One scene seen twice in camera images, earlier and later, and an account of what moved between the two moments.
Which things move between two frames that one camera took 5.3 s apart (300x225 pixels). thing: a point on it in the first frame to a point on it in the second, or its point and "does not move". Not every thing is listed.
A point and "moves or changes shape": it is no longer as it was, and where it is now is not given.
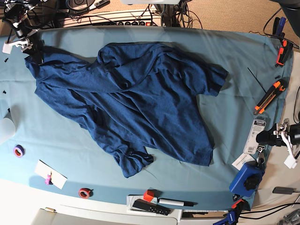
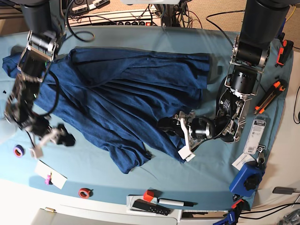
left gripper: (32, 42) to (39, 125)
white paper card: (44, 170) does not move
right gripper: (267, 138) to (202, 127)
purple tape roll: (18, 151) does not move
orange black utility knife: (278, 86) does not move
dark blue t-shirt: (140, 100) moves or changes shape
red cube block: (148, 195) does not move
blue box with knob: (247, 179) does not move
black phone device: (282, 190) does not move
